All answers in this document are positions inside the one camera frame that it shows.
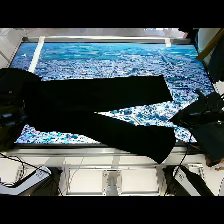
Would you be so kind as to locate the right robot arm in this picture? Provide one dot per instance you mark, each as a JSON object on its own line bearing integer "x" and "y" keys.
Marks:
{"x": 203, "y": 110}

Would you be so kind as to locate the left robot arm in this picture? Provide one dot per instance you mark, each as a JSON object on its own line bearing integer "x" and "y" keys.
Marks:
{"x": 9, "y": 115}

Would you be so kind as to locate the black pants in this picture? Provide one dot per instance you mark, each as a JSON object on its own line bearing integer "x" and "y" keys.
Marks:
{"x": 100, "y": 95}

